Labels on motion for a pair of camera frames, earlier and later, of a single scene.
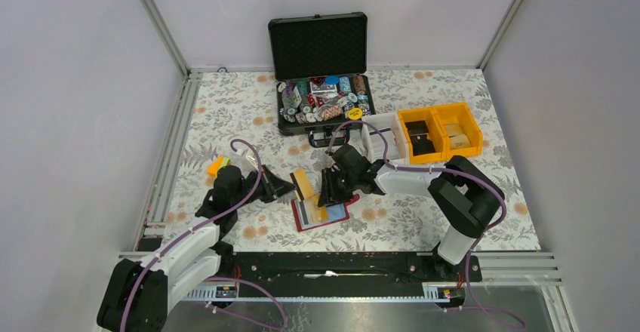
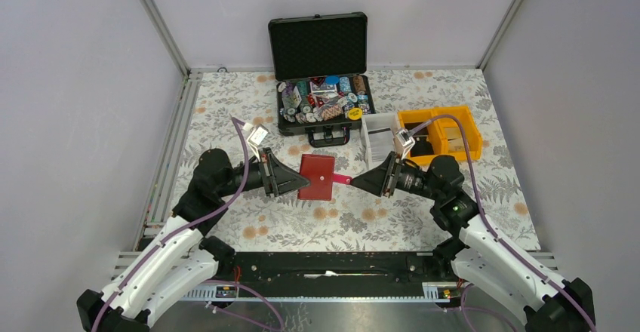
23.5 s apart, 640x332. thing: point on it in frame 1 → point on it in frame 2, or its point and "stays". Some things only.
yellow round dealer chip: x=355 y=113 stays
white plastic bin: x=374 y=141 stays
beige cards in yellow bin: x=457 y=138 stays
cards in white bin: x=378 y=146 stays
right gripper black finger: x=343 y=186 → x=376 y=179
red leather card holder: x=308 y=213 → x=318 y=170
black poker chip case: x=323 y=90 stays
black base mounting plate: x=268 y=269 stays
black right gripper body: x=355 y=178 → x=407 y=178
